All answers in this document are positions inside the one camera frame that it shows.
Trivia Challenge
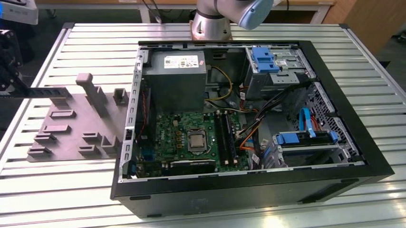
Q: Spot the black cable bundle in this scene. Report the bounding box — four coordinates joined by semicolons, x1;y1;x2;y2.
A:
236;80;315;141

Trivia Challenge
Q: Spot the grey parts rack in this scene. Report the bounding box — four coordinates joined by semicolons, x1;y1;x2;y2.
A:
26;73;130;163

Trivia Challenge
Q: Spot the grey cable white plug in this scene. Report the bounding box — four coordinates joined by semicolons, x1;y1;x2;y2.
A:
140;0;164;24

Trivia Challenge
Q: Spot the blue flat wire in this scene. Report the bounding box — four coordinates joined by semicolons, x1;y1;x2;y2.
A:
297;107;317;138

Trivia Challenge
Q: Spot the wooden desk white frame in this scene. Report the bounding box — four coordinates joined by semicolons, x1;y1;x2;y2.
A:
34;0;336;24

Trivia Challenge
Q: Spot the silver drive cage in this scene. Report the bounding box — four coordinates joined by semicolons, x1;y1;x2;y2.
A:
243;46;317;100

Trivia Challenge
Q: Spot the blue expansion slot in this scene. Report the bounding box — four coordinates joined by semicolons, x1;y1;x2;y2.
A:
141;147;154;162

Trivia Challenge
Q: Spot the black graphics card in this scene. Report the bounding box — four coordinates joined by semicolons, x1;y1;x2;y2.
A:
160;158;216;176

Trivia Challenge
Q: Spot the hard disk in blue carrier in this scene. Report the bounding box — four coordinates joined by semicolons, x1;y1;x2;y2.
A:
273;131;337;146

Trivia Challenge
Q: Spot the red-orange wire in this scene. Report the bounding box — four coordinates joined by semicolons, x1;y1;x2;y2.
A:
309;115;321;132

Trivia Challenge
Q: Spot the black RAM stick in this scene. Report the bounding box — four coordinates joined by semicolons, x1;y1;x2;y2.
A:
18;87;73;99
223;111;239;165

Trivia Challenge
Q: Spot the yellow wire bundle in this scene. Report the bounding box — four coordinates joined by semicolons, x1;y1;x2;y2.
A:
204;66;235;107

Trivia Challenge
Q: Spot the wooden cabinet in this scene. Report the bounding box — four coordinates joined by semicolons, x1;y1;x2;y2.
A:
323;0;406;57

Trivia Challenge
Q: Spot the black RAM slot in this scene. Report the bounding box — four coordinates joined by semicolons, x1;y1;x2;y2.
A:
213;110;229;166

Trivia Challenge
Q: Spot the metal socket cover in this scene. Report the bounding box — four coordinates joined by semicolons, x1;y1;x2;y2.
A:
185;128;210;153

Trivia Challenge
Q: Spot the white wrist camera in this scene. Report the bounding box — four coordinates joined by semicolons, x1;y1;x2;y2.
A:
0;0;38;25

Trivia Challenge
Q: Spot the silver CPU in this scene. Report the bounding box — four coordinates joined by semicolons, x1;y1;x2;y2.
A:
189;134;206;147

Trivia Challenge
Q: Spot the green motherboard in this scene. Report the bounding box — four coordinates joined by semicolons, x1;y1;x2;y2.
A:
134;111;253;178

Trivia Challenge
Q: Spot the black PC case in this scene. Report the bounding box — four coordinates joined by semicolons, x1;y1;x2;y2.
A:
109;39;395;219

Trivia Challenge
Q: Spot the orange wire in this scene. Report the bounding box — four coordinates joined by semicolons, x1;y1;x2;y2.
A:
237;117;264;152

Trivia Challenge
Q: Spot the grey power supply unit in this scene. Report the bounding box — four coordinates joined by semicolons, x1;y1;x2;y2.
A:
144;50;209;114

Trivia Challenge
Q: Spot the blue drive latch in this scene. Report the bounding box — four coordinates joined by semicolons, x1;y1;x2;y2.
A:
251;47;281;74

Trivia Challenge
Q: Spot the silver disk bay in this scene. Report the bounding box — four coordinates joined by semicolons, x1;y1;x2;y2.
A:
272;133;360;168

